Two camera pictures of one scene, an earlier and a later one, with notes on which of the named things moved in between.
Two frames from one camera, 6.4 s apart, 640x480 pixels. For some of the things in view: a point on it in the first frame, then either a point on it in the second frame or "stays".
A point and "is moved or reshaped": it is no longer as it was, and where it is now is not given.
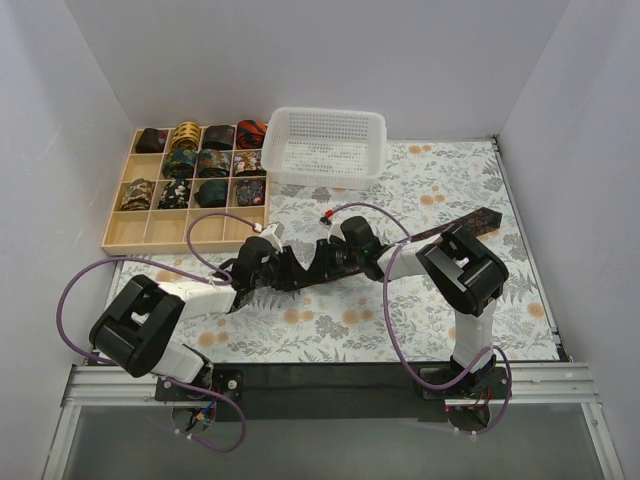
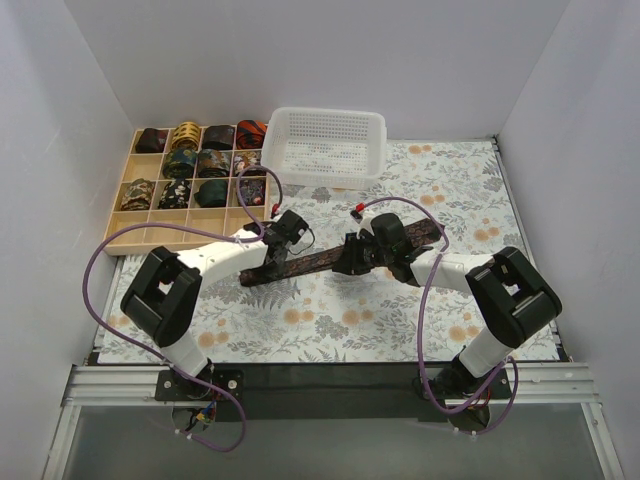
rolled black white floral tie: (175, 195) stays
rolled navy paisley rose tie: (250, 192) stays
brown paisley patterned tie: (479, 219) is moved or reshaped
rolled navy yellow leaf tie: (180, 163) stays
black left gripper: (275, 266) -> (275, 255)
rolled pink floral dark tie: (248, 164) stays
